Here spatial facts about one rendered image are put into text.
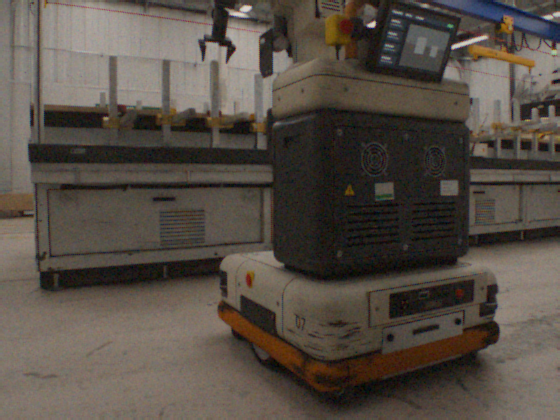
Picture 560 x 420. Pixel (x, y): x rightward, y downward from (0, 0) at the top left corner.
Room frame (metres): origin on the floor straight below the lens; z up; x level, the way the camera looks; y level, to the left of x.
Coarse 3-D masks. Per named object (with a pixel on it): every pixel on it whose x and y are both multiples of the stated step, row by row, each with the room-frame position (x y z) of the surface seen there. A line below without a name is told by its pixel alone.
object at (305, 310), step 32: (256, 256) 1.46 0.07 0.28; (224, 288) 1.48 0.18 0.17; (256, 288) 1.24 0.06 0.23; (288, 288) 1.10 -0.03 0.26; (320, 288) 1.01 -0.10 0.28; (352, 288) 1.02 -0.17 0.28; (224, 320) 1.45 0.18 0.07; (256, 320) 1.24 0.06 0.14; (288, 320) 1.08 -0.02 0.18; (320, 320) 0.97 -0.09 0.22; (352, 320) 0.98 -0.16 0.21; (416, 320) 1.08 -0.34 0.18; (448, 320) 1.13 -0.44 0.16; (480, 320) 1.19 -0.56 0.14; (288, 352) 1.07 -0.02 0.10; (320, 352) 0.97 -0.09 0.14; (352, 352) 0.99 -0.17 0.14; (384, 352) 1.03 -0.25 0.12; (416, 352) 1.07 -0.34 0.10; (448, 352) 1.12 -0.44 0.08; (320, 384) 0.95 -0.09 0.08; (352, 384) 0.99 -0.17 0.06
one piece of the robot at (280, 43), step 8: (272, 16) 1.58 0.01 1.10; (280, 16) 1.58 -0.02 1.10; (272, 24) 1.58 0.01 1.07; (280, 24) 1.58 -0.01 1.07; (272, 32) 1.55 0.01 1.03; (280, 32) 1.58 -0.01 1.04; (264, 40) 1.59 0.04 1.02; (272, 40) 1.54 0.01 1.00; (280, 40) 1.53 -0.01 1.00; (288, 40) 1.54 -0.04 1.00; (264, 48) 1.59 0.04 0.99; (272, 48) 1.54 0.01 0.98; (280, 48) 1.53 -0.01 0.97; (264, 56) 1.59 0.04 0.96; (272, 56) 1.54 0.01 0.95; (288, 56) 1.59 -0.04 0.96; (264, 64) 1.59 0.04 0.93; (272, 64) 1.54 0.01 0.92; (264, 72) 1.59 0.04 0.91; (272, 72) 1.54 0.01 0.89
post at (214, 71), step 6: (216, 60) 2.31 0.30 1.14; (210, 66) 2.32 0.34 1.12; (216, 66) 2.30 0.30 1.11; (210, 72) 2.32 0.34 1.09; (216, 72) 2.30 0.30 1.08; (210, 78) 2.32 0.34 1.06; (216, 78) 2.30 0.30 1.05; (210, 84) 2.32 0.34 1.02; (216, 84) 2.30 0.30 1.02; (210, 90) 2.32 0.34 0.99; (216, 90) 2.30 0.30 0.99; (216, 96) 2.30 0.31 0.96; (210, 102) 2.31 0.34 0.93; (216, 102) 2.30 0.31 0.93; (210, 108) 2.31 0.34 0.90; (216, 108) 2.30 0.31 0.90; (210, 114) 2.32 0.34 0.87; (216, 114) 2.30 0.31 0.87; (210, 132) 2.32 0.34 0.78; (216, 132) 2.30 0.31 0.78; (210, 138) 2.32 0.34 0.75; (216, 138) 2.30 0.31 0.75
